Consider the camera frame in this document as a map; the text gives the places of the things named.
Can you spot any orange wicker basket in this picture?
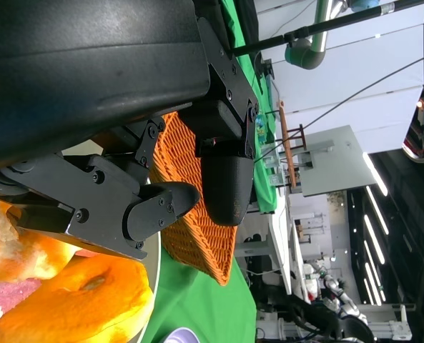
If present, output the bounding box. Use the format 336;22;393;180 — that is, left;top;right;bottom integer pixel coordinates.
149;111;240;287

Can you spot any magenta cake slice with cherry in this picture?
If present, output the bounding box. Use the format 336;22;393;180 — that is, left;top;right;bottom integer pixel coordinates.
0;277;43;327

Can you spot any striped ring bread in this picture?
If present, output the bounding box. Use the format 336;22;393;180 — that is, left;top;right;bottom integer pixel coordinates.
0;195;81;284

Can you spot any wooden stick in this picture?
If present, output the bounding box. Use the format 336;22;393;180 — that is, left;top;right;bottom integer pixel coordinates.
278;101;297;189

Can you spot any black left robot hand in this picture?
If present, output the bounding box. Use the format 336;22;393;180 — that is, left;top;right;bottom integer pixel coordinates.
0;0;260;262

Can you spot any orange wedge bread with hole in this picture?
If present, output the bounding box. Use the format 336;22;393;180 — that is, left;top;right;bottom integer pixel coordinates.
0;254;155;343

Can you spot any green tablecloth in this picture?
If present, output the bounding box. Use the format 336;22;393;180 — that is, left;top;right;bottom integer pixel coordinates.
147;0;282;343

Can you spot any pale green bowl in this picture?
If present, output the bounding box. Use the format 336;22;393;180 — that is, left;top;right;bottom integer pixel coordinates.
125;228;162;343

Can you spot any black pole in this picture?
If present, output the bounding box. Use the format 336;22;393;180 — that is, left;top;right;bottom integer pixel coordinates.
232;0;424;58

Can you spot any grey board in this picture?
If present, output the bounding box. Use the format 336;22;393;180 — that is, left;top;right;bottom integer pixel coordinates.
299;124;379;197

